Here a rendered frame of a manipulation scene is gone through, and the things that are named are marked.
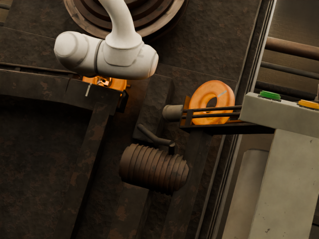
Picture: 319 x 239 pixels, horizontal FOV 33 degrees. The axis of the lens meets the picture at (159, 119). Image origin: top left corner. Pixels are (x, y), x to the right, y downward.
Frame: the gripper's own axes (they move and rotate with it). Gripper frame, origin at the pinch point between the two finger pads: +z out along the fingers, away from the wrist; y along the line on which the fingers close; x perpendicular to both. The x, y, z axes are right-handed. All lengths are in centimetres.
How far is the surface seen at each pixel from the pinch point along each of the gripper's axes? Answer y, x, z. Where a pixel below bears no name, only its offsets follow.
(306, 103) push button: 64, -8, -76
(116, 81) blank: 4.7, -0.2, -0.7
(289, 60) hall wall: 69, 198, 627
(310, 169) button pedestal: 67, -20, -78
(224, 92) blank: 43.7, 1.2, -20.3
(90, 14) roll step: -11.0, 20.9, -2.2
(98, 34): -6.3, 14.8, -1.0
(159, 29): 14.2, 21.6, -0.4
